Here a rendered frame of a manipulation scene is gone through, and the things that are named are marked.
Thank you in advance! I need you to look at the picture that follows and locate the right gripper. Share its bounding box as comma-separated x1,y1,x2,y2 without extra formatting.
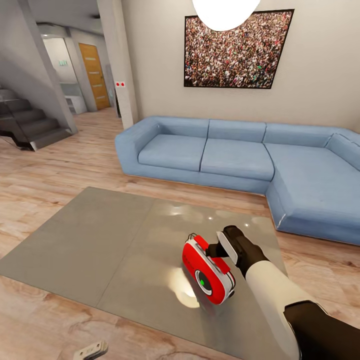
206,242,229,258

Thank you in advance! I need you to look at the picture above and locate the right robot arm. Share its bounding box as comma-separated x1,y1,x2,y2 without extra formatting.
206,225,360,360

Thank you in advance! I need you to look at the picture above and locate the radio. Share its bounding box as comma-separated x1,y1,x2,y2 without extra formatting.
182,235,236,305

